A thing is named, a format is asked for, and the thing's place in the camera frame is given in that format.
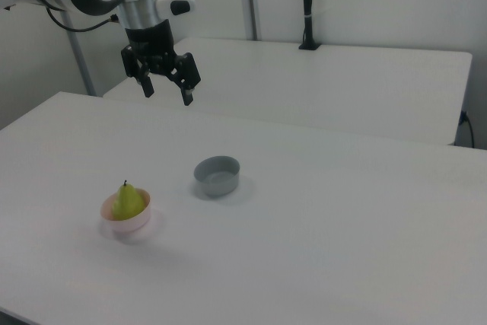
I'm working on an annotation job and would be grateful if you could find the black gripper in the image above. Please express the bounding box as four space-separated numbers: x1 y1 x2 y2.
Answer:
120 19 202 107

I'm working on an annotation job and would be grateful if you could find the green pear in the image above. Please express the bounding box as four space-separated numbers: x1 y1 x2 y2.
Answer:
111 179 147 222

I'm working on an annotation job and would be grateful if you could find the grey bowl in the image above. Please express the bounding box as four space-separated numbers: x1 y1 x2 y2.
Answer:
193 155 242 198

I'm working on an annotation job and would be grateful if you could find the thin black cable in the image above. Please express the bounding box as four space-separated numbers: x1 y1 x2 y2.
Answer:
45 7 119 33

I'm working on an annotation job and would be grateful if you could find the pink bowl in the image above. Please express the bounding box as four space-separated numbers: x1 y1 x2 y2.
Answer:
99 187 152 234

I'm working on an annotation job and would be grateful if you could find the black camera stand pole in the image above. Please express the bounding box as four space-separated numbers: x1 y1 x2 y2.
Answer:
298 0 322 52

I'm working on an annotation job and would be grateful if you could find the grey metal frame post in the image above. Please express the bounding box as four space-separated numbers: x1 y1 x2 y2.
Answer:
242 0 264 42
59 8 97 97

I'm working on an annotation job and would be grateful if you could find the white side table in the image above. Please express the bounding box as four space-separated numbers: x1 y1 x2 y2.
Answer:
101 37 474 147

